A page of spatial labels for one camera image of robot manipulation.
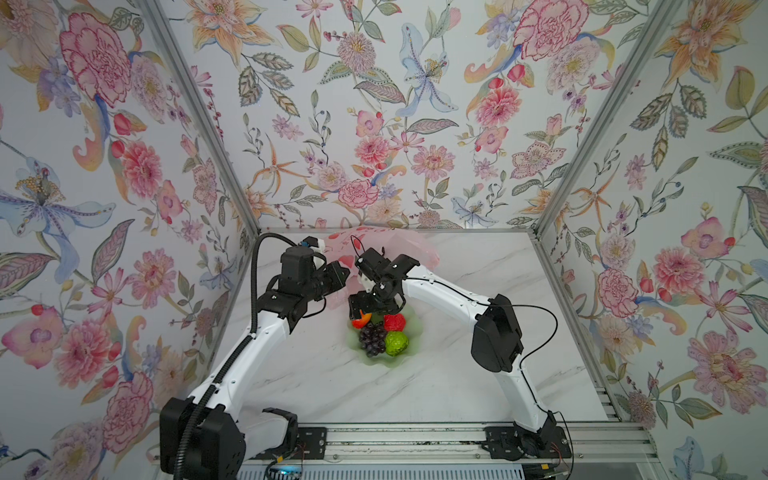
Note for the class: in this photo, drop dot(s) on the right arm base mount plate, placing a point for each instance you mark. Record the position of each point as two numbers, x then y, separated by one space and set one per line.
513 443

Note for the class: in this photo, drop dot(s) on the left aluminium corner post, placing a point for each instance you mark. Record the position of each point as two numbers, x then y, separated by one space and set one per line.
162 33

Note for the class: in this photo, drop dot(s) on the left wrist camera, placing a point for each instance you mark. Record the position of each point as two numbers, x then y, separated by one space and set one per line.
316 244

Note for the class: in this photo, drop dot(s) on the aluminium corner post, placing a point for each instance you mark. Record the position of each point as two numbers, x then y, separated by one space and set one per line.
659 19
162 33

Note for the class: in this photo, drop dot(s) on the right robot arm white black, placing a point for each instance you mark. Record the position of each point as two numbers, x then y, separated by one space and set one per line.
496 346

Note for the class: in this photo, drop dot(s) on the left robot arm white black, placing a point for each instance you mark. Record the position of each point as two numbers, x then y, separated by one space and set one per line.
203 436

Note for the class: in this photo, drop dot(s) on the orange mango fruit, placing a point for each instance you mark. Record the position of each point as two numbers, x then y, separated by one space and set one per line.
361 320

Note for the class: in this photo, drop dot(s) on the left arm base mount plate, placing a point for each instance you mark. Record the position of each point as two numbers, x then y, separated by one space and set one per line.
306 443

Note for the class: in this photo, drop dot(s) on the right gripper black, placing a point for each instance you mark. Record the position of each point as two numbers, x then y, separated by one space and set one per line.
361 297

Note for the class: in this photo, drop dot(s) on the pink plastic bag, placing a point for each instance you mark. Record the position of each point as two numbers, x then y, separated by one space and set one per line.
344 246

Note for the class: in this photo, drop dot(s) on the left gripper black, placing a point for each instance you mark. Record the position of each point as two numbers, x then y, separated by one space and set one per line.
331 270

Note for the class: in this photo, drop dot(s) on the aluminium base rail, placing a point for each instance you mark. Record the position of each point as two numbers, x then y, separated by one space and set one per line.
591 442

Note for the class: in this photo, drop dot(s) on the red strawberry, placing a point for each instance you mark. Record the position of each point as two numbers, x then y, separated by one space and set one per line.
394 323

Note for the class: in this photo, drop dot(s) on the light green fruit plate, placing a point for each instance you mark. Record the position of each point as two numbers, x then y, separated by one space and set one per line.
414 330

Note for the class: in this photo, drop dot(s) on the dark purple grape bunch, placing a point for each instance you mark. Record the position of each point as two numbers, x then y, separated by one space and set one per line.
372 339

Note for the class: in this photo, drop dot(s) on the right aluminium corner post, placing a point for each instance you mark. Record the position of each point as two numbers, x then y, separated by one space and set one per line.
659 19

